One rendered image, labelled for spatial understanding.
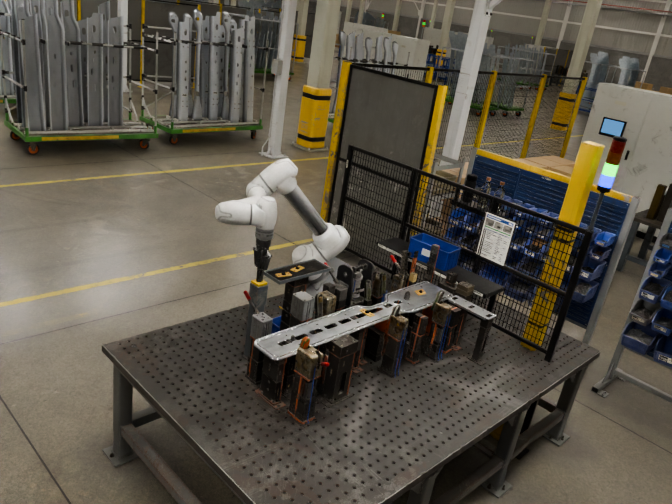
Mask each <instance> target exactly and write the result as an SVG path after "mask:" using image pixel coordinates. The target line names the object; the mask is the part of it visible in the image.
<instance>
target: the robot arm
mask: <svg viewBox="0 0 672 504"><path fill-rule="evenodd" d="M297 173H298V169H297V167H296V166H295V164H294V163H293V162H292V161H291V160H290V159H289V158H284V159H280V160H278V161H276V162H274V163H273V164H271V165H270V166H268V167H267V168H266V169H264V170H263V171H262V172H261V173H260V174H259V175H258V176H257V177H256V178H255V179H254V180H253V181H252V182H250V183H249V184H248V186H247V188H246V195H247V198H245V199H241V200H232V201H227V202H222V203H220V204H218V205H217V206H216V208H215V217H216V219H217V220H218V221H220V222H222V223H225V224H230V225H253V226H256V230H255V237H256V247H253V251H254V265H255V266H256V267H257V278H256V281H257V282H262V281H263V275H264V271H265V270H267V269H268V265H269V262H270V259H271V257H272V255H270V253H269V247H270V246H271V239H273V234H274V226H275V224H276V220H277V204H276V201H275V199H274V198H273V197H270V196H269V195H271V194H272V193H274V192H275V191H276V192H278V193H279V194H282V195H283V196H284V197H285V198H286V199H287V201H288V202H289V203H290V204H291V206H292V207H293V208H294V210H295V211H296V212H297V213H298V215H299V216H300V217H301V218H302V220H303V221H304V222H305V223H306V225H307V226H308V227H309V228H310V230H311V231H312V232H313V236H312V237H313V240H314V242H313V243H311V244H309V245H300V246H298V247H297V248H295V249H294V251H293V253H292V261H293V264H294V263H298V262H303V261H307V260H311V259H316V260H318V261H320V262H322V263H323V264H324V262H328V261H330V260H331V259H333V258H334V257H336V256H337V255H338V254H339V253H340V252H342V251H343V250H344V249H345V248H346V246H347V245H348V243H349V241H350V236H349V234H348V232H347V231H346V229H345V228H344V227H343V226H341V225H335V226H333V225H332V224H331V223H325V221H324V220H323V219H322V217H321V216H320V215H319V213H318V212H317V211H316V210H315V208H314V207H313V206H312V204H311V203H310V202H309V200H308V199H307V197H306V196H305V195H304V193H303V192H302V191H301V189H300V188H299V187H298V185H297V181H296V178H295V176H296V175H297ZM330 275H331V274H330V273H329V271H328V272H325V273H321V274H317V275H313V276H310V277H309V279H308V284H307V286H306V289H307V288H308V287H309V286H312V287H313V288H314V289H315V290H316V291H318V290H319V289H320V287H321V285H322V284H323V283H324V282H325V281H326V279H327V278H328V277H329V276H330Z"/></svg>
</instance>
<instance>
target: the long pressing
mask: <svg viewBox="0 0 672 504"><path fill-rule="evenodd" d="M420 289H423V290H424V291H425V292H426V294H423V295H417V294H416V293H415V291H416V290H420ZM441 289H442V288H440V287H438V286H436V285H434V284H432V283H430V282H428V281H422V282H419V283H416V284H413V285H411V286H408V287H405V288H402V289H399V290H396V291H393V292H390V293H387V294H385V295H384V302H381V303H378V304H376V305H373V306H361V305H355V306H352V307H349V308H346V309H343V310H340V311H337V312H334V313H331V314H328V315H325V316H323V317H320V318H317V319H314V320H311V321H308V322H305V323H302V324H299V325H296V326H293V327H290V328H287V329H284V330H281V331H278V332H275V333H272V334H269V335H266V336H264V337H261V338H258V339H256V340H255V341H254V346H255V347H256V348H257V349H259V350H260V351H261V352H262V353H264V354H265V355H266V356H268V357H269V358H270V359H272V360H277V361H279V360H283V359H286V358H288V357H291V356H294V355H296V354H297V349H298V348H299V346H300V345H299V344H300V343H301V340H302V339H300V340H296V339H295V341H291V340H290V339H291V336H292V335H294V336H295V337H297V336H300V335H303V334H304V335H306V336H308V338H309V339H310V343H309V344H310V345H311V346H313V347H317V346H320V345H322V344H325V343H328V342H330V340H332V339H335V338H338V337H340V336H343V335H346V334H351V333H354V332H356V331H359V330H361V329H364V328H367V327H369V326H372V325H375V324H377V323H380V322H382V321H385V320H388V319H389V317H390V315H391V313H392V309H393V307H394V306H395V305H396V303H394V302H396V301H401V302H402V303H399V305H400V306H401V309H400V311H399V314H400V315H401V314H404V313H415V312H417V311H420V310H422V309H425V308H428V307H430V306H432V304H433V302H434V300H435V298H436V296H437V293H438V291H440V290H441ZM442 290H443V291H444V292H445V293H444V295H443V297H442V300H441V301H442V302H443V301H446V300H448V299H447V298H449V297H452V296H453V294H452V293H450V292H448V291H446V290H444V289H442ZM406 291H409V292H410V298H409V300H405V299H404V295H405V293H406ZM424 291H423V292H424ZM387 304H391V305H392V306H391V307H388V308H387V307H384V305H387ZM376 308H381V309H383V310H380V311H377V312H374V313H372V314H374V315H375V316H372V317H369V316H367V315H366V314H365V315H366V316H363V317H361V318H358V319H355V320H353V319H351V317H354V316H356V315H359V314H364V313H362V312H361V311H360V310H361V309H366V310H368V311H370V310H373V309H376ZM345 319H349V320H351V321H350V322H347V323H344V324H341V323H339V322H340V321H342V320H345ZM357 322H358V323H357ZM316 324H318V325H316ZM331 324H335V325H337V326H336V327H333V328H330V329H326V328H325V326H328V325H331ZM317 329H321V330H322V332H319V333H316V334H311V333H310V332H311V331H314V330H317ZM286 335H287V336H286ZM286 340H289V341H291V343H289V344H286V345H283V346H280V345H278V343H281V342H283V341H286Z"/></svg>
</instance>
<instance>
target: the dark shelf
mask: <svg viewBox="0 0 672 504"><path fill-rule="evenodd" d="M409 244H410V243H408V242H406V241H404V240H402V239H400V238H398V237H395V238H391V239H387V240H383V241H378V242H377V244H376V246H378V247H380V248H382V249H384V250H386V251H388V252H390V253H393V254H395V255H397V256H399V257H401V258H402V253H401V252H402V251H404V250H408V248H409ZM416 265H417V266H419V267H421V268H423V269H425V270H427V264H426V263H424V262H422V261H419V260H417V262H416ZM451 271H453V272H455V273H457V274H458V277H457V281H456V283H455V284H456V285H457V284H458V283H460V282H463V281H466V282H468V283H470V284H472V285H474V290H473V293H474V294H476V295H478V296H480V297H482V298H484V299H486V298H488V297H491V296H493V295H495V294H498V293H500V292H502V291H504V287H503V286H501V285H499V284H497V283H495V282H492V281H490V280H488V279H486V278H484V277H482V276H480V275H477V274H475V273H473V272H471V271H469V270H467V269H464V268H462V267H460V266H458V265H457V266H456V267H454V268H451V269H449V270H447V271H443V270H440V269H438V268H436V267H435V270H434V274H435V275H437V276H439V277H441V278H443V279H445V280H446V276H447V273H448V272H451Z"/></svg>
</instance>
